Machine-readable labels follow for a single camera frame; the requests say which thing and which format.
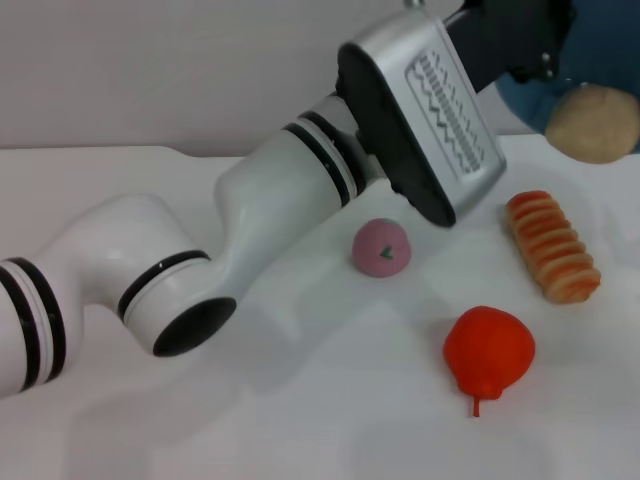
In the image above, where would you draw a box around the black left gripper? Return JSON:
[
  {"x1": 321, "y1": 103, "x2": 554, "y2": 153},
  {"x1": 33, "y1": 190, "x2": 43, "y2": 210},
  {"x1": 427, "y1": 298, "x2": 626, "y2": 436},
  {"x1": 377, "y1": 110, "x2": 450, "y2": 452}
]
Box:
[{"x1": 442, "y1": 0, "x2": 578, "y2": 95}]

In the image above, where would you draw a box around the blue bowl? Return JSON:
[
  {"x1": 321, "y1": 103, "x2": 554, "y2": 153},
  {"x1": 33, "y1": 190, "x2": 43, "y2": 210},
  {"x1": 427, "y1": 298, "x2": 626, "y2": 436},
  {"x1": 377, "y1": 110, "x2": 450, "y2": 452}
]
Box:
[{"x1": 493, "y1": 0, "x2": 640, "y2": 135}]

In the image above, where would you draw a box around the beige egg yolk pastry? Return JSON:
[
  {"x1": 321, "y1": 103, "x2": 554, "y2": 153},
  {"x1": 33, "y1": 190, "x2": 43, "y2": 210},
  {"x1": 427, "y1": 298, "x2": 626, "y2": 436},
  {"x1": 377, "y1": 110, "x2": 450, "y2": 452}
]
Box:
[{"x1": 544, "y1": 83, "x2": 640, "y2": 165}]

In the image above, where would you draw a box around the pink peach-shaped pastry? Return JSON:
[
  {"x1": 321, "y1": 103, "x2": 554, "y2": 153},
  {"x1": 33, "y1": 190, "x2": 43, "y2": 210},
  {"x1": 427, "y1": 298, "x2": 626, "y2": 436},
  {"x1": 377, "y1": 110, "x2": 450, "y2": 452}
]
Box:
[{"x1": 350, "y1": 217, "x2": 415, "y2": 279}]

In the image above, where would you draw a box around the striped orange bread roll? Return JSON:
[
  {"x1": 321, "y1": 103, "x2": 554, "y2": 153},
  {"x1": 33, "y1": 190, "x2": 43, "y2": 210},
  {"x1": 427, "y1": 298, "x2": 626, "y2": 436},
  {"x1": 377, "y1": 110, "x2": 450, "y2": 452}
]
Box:
[{"x1": 504, "y1": 190, "x2": 603, "y2": 306}]

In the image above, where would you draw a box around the red pear-shaped toy fruit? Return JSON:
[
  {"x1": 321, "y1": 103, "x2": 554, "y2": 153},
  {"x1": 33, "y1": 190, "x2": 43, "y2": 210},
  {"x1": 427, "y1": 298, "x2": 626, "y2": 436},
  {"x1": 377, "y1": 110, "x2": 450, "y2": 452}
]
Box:
[{"x1": 442, "y1": 305, "x2": 537, "y2": 419}]

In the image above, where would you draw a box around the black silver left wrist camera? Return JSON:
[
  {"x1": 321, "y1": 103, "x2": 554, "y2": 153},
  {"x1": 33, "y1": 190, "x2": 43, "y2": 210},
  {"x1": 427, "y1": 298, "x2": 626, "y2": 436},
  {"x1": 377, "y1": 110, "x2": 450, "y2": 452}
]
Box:
[{"x1": 335, "y1": 11, "x2": 508, "y2": 229}]

